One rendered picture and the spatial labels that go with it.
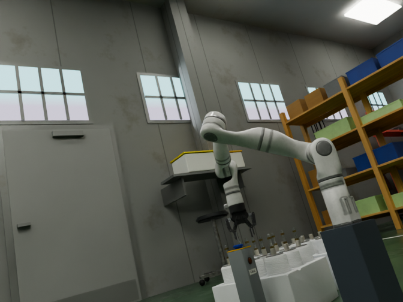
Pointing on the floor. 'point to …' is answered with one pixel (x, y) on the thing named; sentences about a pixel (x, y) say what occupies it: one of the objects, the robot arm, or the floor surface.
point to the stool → (216, 240)
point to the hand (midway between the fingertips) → (244, 235)
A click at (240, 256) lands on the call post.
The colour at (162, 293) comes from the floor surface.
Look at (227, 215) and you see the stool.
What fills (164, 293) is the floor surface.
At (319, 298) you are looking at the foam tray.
